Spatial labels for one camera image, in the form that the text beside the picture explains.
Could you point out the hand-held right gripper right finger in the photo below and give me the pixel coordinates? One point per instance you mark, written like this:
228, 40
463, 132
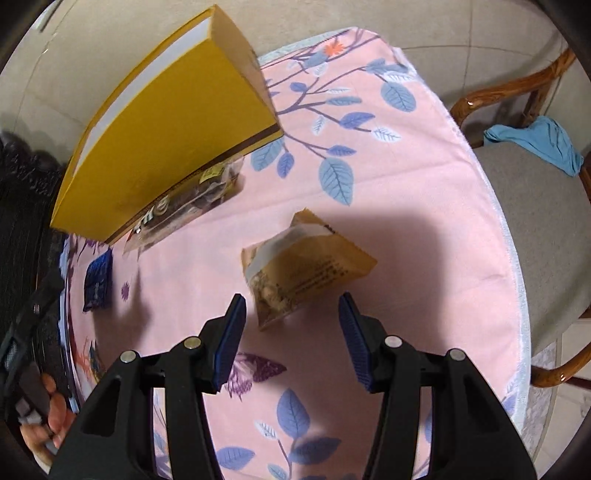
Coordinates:
358, 346

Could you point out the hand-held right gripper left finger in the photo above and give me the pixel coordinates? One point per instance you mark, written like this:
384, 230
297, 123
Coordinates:
226, 346

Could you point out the orange-tan snack packet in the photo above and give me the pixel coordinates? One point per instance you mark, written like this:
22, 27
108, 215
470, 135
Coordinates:
309, 272

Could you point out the yellow cardboard box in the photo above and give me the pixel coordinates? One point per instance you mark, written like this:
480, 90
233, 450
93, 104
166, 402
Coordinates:
171, 147

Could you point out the person's left hand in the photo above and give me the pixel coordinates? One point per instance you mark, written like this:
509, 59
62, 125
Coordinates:
60, 415

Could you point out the blue snack packet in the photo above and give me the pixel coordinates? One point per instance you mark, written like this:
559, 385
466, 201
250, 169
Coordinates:
98, 281

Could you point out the dark carved wooden cabinet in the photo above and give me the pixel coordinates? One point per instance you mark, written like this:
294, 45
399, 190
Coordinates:
27, 212

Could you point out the pink floral tablecloth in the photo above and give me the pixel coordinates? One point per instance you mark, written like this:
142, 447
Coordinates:
415, 221

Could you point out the dark brown clear snack bag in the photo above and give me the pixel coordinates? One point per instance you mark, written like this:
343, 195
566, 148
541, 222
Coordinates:
184, 210

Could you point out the wooden chair with grey cushion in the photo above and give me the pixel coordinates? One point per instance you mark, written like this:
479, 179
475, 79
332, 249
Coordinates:
540, 221

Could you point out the blue cloth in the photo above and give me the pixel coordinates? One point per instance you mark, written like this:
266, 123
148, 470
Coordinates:
540, 141

